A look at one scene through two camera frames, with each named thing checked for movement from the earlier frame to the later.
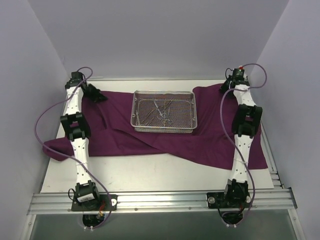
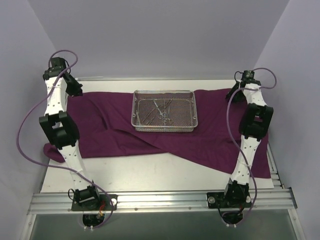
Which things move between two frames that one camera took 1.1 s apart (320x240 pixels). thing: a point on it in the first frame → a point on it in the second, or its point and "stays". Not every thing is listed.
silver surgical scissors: (160, 117) stays
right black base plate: (218, 200) stays
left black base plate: (103, 203) stays
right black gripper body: (227, 84) → (235, 93)
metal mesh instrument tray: (163, 111) stays
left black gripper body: (92, 92) → (74, 86)
